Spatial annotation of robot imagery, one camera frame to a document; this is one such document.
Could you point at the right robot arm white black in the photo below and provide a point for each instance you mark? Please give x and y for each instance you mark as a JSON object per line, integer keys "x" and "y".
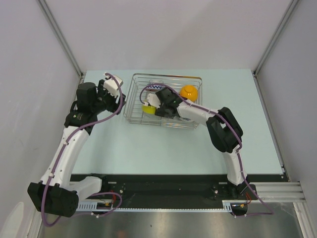
{"x": 224, "y": 130}

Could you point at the red patterned blue zigzag bowl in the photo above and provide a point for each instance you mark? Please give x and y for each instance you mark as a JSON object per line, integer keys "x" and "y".
{"x": 153, "y": 87}

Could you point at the left aluminium corner post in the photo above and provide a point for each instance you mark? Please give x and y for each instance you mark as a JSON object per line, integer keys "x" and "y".
{"x": 49, "y": 16}

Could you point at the orange yellow bowl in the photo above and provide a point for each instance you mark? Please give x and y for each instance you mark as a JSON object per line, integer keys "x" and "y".
{"x": 190, "y": 92}

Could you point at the metal wire dish rack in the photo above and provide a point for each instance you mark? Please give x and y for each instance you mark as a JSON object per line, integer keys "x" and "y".
{"x": 137, "y": 94}

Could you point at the blue white floral bowl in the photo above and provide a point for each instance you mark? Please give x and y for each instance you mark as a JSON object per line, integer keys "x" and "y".
{"x": 186, "y": 119}

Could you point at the aluminium frame rail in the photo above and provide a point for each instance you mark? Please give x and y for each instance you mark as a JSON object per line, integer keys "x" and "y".
{"x": 280, "y": 191}

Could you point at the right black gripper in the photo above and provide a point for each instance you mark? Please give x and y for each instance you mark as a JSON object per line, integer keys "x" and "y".
{"x": 161, "y": 112}

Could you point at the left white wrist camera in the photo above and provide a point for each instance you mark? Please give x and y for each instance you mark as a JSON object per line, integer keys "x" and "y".
{"x": 110, "y": 85}

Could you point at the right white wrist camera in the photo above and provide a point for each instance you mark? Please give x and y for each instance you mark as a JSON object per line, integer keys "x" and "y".
{"x": 152, "y": 100}

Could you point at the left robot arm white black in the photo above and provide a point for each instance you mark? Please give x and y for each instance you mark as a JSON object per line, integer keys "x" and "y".
{"x": 54, "y": 194}

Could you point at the white slotted cable duct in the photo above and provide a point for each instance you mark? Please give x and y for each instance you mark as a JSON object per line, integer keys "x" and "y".
{"x": 94, "y": 206}

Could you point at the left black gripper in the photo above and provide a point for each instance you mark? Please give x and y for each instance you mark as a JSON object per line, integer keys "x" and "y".
{"x": 114, "y": 106}

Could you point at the aluminium corner post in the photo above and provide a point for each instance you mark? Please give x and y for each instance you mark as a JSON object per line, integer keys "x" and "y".
{"x": 277, "y": 34}
{"x": 49, "y": 16}

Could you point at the right aluminium corner post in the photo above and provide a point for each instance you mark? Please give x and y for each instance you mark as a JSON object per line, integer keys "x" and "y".
{"x": 277, "y": 34}

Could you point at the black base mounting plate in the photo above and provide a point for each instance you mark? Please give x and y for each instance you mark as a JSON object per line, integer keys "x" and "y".
{"x": 173, "y": 191}

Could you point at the yellow green bowl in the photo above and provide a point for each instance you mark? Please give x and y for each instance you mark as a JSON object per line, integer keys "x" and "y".
{"x": 148, "y": 109}

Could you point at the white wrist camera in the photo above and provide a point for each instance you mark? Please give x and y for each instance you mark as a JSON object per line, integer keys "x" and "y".
{"x": 110, "y": 85}
{"x": 152, "y": 100}

